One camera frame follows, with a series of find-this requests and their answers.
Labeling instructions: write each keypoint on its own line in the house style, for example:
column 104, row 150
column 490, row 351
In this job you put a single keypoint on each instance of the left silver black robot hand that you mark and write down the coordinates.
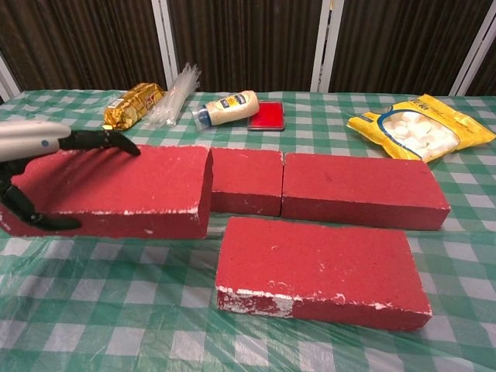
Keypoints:
column 31, row 137

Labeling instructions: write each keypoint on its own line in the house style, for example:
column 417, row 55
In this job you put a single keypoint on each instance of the red brick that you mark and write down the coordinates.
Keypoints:
column 248, row 174
column 135, row 182
column 317, row 263
column 356, row 182

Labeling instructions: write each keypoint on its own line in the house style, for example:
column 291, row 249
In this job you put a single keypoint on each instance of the gold foil snack packet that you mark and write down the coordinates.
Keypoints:
column 131, row 106

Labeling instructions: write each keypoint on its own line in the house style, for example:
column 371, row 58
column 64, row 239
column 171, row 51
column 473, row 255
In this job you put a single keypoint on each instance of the green checked tablecloth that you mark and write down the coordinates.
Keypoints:
column 116, row 310

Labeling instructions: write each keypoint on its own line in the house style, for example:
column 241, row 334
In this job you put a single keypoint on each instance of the mayonnaise squeeze bottle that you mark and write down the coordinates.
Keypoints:
column 232, row 106

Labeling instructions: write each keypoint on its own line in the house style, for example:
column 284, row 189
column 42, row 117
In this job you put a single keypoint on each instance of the red ink pad case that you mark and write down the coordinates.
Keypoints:
column 269, row 116

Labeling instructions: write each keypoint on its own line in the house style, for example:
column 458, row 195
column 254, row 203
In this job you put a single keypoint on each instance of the yellow marshmallow bag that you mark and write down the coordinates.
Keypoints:
column 407, row 131

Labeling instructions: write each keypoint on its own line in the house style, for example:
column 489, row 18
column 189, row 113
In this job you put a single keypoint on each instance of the white partition post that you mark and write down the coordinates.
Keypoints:
column 327, row 42
column 474, row 54
column 8, row 79
column 164, row 42

